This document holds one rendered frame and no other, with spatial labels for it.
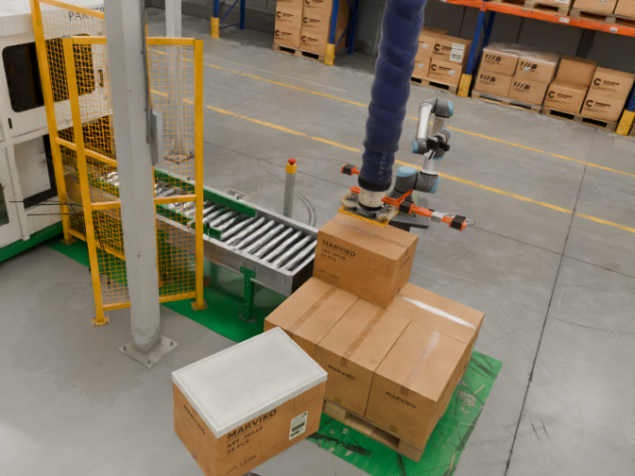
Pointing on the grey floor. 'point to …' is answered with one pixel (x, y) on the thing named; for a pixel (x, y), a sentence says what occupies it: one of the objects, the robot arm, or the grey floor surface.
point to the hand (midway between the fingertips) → (431, 150)
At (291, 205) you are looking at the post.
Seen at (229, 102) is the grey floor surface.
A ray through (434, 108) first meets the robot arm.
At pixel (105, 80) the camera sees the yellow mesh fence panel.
